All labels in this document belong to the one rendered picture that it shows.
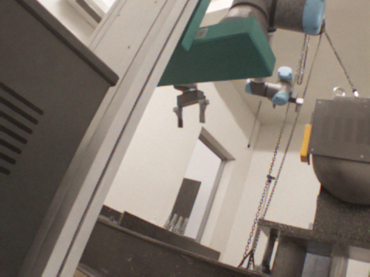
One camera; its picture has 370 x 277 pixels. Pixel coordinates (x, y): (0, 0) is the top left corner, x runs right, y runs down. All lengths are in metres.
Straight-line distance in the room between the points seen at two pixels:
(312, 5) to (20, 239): 0.80
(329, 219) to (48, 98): 1.20
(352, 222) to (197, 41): 0.99
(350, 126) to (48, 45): 1.23
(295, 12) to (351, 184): 0.74
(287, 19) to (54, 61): 0.63
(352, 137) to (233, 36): 0.83
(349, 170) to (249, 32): 0.81
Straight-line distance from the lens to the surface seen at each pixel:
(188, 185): 8.81
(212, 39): 0.72
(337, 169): 1.30
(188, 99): 1.33
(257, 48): 0.70
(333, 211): 1.37
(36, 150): 0.37
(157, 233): 1.50
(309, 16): 0.84
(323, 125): 1.38
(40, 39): 0.38
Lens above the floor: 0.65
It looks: 24 degrees up
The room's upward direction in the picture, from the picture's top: 20 degrees clockwise
